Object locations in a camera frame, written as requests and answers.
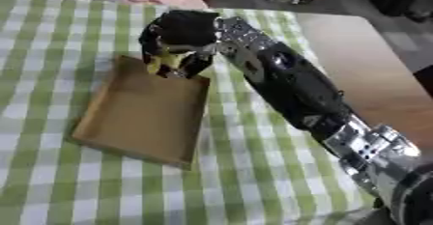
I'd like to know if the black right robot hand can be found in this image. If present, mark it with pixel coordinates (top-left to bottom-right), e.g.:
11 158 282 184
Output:
136 10 223 79

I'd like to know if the tan cardboard box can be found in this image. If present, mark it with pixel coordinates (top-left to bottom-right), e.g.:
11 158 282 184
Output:
69 54 214 169

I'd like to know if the yellow toy object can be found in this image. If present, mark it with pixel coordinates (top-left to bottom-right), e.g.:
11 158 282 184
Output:
145 51 193 75

